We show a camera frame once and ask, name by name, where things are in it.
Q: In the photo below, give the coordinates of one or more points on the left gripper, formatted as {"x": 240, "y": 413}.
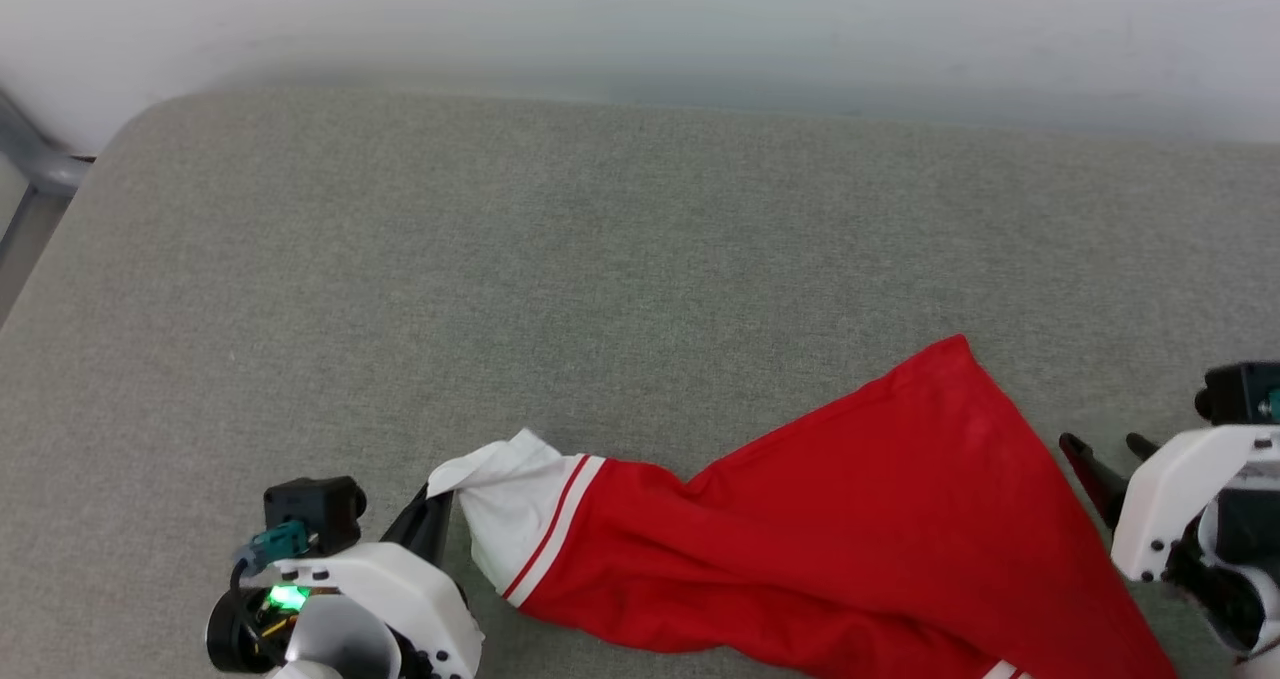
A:
{"x": 240, "y": 634}

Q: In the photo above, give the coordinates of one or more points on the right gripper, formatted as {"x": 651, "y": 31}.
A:
{"x": 1235, "y": 559}

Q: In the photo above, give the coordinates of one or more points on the red and white garment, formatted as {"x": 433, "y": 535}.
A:
{"x": 880, "y": 539}

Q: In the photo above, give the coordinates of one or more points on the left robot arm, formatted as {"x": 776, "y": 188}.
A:
{"x": 340, "y": 644}

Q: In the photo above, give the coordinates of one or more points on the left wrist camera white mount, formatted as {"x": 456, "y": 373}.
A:
{"x": 400, "y": 579}

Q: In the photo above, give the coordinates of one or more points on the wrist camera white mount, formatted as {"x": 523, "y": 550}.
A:
{"x": 400, "y": 579}
{"x": 1170, "y": 499}

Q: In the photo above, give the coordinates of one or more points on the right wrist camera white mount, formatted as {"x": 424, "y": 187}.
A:
{"x": 1170, "y": 499}

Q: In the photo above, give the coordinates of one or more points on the grey metal frame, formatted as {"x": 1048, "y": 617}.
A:
{"x": 40, "y": 169}

